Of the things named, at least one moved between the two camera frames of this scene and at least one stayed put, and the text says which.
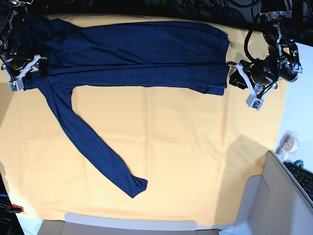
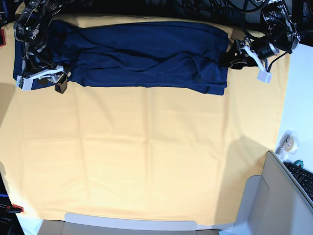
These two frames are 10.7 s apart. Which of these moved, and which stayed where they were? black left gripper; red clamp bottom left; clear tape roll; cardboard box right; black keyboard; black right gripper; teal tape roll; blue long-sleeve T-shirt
Moved: black left gripper; black right gripper; blue long-sleeve T-shirt
Stayed: teal tape roll; clear tape roll; black keyboard; red clamp bottom left; cardboard box right
